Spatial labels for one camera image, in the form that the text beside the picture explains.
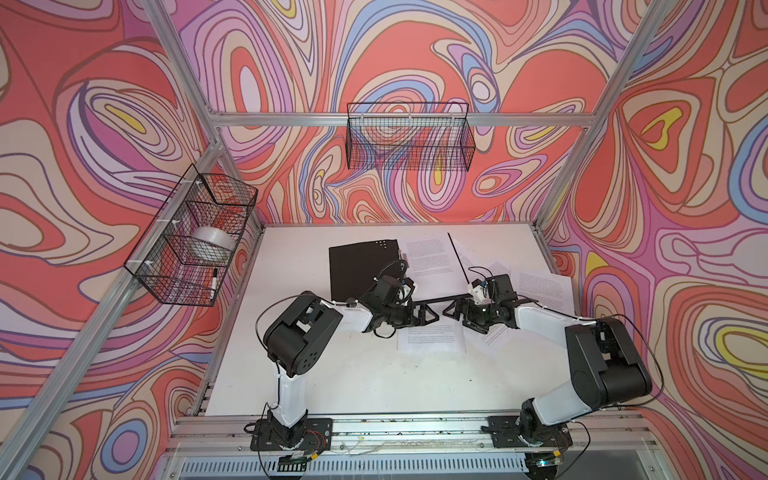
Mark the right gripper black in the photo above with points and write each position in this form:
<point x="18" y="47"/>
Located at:
<point x="468" y="318"/>

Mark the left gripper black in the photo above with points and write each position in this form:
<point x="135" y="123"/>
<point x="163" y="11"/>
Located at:
<point x="409" y="320"/>

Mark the printed paper sheet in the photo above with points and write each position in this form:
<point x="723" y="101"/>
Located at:
<point x="551" y="290"/>
<point x="438" y="337"/>
<point x="433" y="266"/>
<point x="498" y="334"/>

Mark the orange black folder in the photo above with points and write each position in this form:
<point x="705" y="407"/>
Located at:
<point x="353" y="267"/>

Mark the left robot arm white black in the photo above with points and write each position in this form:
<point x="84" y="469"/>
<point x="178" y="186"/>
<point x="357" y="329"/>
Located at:
<point x="295" y="341"/>

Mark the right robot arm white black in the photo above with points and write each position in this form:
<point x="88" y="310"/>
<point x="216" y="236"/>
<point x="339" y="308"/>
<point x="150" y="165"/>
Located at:
<point x="605" y="367"/>

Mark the white vented panel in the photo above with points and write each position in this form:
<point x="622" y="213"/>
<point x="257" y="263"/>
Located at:
<point x="350" y="466"/>

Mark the marker pen in basket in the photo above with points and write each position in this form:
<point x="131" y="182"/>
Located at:
<point x="214" y="282"/>

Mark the white tape roll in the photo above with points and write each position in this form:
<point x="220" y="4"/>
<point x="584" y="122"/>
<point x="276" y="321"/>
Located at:
<point x="211" y="245"/>

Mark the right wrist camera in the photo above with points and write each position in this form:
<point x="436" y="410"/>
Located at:
<point x="479" y="293"/>

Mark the aluminium frame right post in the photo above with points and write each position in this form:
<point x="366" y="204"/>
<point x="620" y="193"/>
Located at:
<point x="636" y="48"/>

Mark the aluminium frame post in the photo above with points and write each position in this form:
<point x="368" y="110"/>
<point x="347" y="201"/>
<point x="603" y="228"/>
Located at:
<point x="217" y="153"/>
<point x="636" y="48"/>

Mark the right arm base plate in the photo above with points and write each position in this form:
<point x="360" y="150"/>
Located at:
<point x="526" y="431"/>

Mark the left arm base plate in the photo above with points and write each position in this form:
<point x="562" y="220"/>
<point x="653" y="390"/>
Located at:
<point x="312" y="435"/>

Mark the black wire basket back wall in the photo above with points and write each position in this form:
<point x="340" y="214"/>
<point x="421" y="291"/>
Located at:
<point x="432" y="144"/>

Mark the black wire basket wall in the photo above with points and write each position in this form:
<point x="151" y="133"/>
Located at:
<point x="432" y="144"/>
<point x="163" y="264"/>

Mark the aluminium front rail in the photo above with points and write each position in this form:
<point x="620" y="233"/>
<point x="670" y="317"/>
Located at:
<point x="356" y="434"/>

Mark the aluminium frame back bar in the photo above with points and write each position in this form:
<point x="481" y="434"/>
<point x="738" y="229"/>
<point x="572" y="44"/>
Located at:
<point x="340" y="119"/>

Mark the black wire basket left wall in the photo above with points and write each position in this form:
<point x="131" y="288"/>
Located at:
<point x="163" y="264"/>

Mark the aluminium frame left post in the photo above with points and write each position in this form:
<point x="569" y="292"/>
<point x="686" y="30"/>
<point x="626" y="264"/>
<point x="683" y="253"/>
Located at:
<point x="217" y="153"/>

